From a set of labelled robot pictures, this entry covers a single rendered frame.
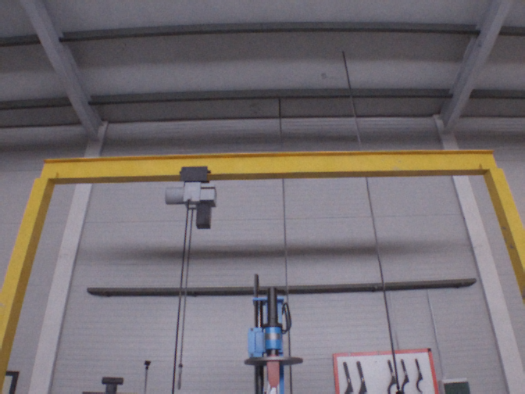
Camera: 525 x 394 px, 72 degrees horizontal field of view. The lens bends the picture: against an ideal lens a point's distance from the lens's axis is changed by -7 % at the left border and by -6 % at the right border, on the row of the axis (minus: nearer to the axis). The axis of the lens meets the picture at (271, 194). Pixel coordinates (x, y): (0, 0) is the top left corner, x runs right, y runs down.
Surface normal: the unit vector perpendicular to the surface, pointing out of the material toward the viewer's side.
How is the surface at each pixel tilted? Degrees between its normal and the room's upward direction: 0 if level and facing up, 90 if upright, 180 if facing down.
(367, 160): 90
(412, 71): 173
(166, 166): 90
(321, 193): 90
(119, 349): 90
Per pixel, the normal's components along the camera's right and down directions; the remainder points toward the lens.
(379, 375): 0.00, -0.50
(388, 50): 0.02, 0.80
